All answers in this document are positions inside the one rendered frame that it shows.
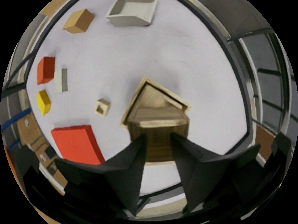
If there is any tan cube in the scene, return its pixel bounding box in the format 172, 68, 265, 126
62, 9, 94, 34

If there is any yellow rectangular block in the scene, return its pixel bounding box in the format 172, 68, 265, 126
36, 90, 52, 115

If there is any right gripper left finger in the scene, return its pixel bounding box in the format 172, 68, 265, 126
54, 133, 147, 218

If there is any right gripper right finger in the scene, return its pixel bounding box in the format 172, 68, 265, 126
170, 132, 261, 213

